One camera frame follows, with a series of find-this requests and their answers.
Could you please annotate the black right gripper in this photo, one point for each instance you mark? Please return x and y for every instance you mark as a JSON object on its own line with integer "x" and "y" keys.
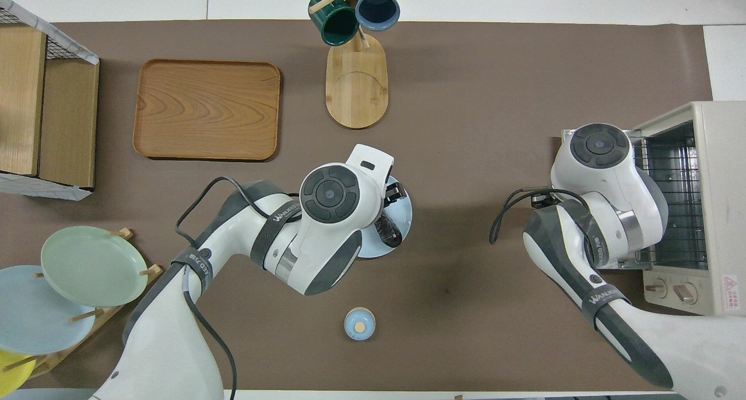
{"x": 545, "y": 199}

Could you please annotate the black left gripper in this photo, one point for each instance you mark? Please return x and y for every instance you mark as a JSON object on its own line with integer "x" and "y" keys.
{"x": 393, "y": 193}

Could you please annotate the light blue plate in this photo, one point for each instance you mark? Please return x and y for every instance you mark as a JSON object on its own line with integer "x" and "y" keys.
{"x": 35, "y": 318}
{"x": 405, "y": 219}

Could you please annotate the dark purple eggplant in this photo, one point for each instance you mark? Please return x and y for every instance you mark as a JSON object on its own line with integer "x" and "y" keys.
{"x": 389, "y": 231}

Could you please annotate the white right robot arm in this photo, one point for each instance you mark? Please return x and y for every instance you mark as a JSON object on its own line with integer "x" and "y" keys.
{"x": 606, "y": 213}

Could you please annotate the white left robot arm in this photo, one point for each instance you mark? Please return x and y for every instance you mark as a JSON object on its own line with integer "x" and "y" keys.
{"x": 326, "y": 225}

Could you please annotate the silver oven knob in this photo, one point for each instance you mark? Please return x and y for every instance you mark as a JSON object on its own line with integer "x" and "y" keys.
{"x": 685, "y": 293}
{"x": 657, "y": 288}

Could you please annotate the beige toaster oven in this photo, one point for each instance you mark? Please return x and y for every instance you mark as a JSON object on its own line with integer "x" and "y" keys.
{"x": 725, "y": 184}

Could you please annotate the wooden mug tree stand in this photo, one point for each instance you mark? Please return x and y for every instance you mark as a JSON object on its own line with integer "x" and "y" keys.
{"x": 355, "y": 91}

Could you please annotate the brown table mat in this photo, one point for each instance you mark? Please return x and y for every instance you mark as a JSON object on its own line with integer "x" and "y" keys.
{"x": 466, "y": 97}

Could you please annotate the dark green mug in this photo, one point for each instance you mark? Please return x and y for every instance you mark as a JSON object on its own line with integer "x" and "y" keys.
{"x": 335, "y": 24}

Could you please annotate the blue mug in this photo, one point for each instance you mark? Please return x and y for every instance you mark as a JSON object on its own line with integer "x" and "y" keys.
{"x": 377, "y": 8}

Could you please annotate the wooden serving tray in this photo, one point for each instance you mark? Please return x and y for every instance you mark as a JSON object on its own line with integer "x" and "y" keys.
{"x": 207, "y": 109}

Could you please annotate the wooden plate rack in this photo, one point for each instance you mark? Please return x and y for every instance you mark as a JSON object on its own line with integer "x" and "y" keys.
{"x": 152, "y": 270}

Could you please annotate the pale green plate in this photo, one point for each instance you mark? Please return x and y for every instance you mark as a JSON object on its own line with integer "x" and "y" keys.
{"x": 93, "y": 266}

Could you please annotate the wooden shelf unit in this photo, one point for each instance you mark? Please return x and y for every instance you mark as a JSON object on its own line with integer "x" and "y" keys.
{"x": 64, "y": 120}

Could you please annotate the yellow plate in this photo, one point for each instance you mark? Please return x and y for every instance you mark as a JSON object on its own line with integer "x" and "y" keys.
{"x": 11, "y": 374}

